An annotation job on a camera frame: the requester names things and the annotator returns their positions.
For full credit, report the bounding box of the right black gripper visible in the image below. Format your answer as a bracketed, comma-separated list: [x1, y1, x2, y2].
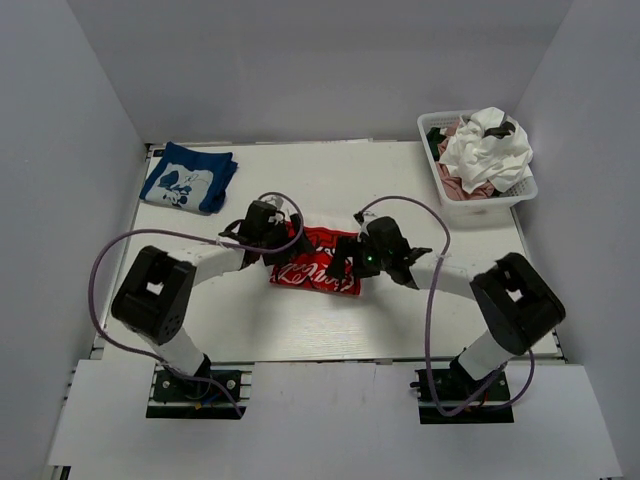
[326, 235, 391, 279]

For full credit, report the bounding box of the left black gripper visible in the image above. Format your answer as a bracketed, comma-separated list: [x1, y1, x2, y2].
[259, 213, 315, 266]

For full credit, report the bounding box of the white red print t shirt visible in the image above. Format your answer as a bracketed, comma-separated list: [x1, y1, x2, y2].
[269, 226, 361, 296]

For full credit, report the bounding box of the pink t shirt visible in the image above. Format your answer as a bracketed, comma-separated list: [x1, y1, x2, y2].
[434, 120, 500, 201]

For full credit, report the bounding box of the white black print t shirt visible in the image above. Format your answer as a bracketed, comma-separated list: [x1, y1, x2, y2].
[440, 107, 533, 193]

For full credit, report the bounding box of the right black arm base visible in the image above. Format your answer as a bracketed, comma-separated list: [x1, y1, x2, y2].
[409, 369, 514, 425]

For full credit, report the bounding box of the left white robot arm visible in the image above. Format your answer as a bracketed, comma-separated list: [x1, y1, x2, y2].
[111, 199, 311, 399]

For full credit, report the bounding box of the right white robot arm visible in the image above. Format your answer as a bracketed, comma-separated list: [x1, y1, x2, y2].
[326, 216, 566, 399]

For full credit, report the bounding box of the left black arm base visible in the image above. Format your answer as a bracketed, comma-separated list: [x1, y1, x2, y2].
[146, 364, 253, 420]

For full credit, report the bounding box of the folded blue t shirt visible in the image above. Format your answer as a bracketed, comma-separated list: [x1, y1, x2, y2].
[139, 142, 238, 215]

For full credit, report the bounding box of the white plastic laundry basket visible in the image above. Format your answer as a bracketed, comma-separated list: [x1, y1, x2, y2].
[417, 110, 538, 217]

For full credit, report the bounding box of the dark green t shirt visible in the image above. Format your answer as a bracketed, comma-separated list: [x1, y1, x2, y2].
[426, 127, 447, 161]

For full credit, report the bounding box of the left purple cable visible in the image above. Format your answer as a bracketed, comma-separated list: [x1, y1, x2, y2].
[89, 192, 305, 419]

